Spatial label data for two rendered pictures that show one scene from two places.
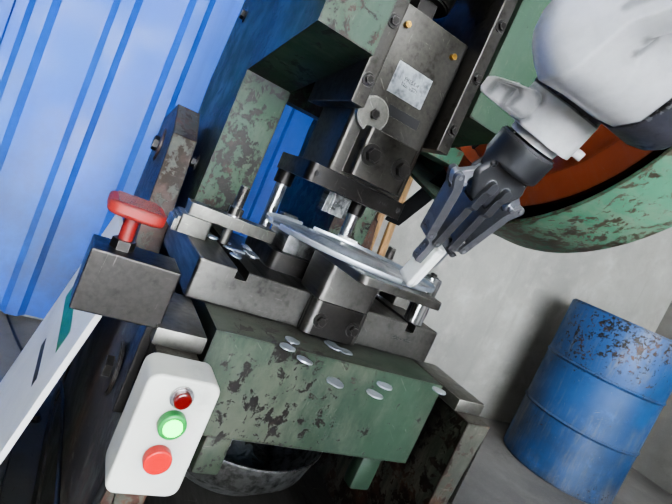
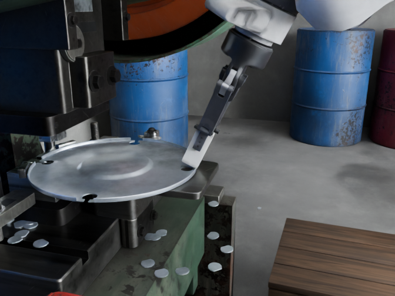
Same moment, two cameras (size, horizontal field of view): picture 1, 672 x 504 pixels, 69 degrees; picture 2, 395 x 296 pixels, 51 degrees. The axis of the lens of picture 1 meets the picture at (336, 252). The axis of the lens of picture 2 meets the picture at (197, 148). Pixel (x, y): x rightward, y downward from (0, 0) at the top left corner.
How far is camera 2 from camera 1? 46 cm
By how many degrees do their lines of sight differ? 47
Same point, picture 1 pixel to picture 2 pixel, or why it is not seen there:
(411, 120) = (91, 24)
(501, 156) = (250, 61)
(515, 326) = not seen: hidden behind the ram
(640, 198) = not seen: hidden behind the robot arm
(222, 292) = (81, 283)
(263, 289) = (98, 250)
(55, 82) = not seen: outside the picture
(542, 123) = (275, 31)
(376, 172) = (101, 91)
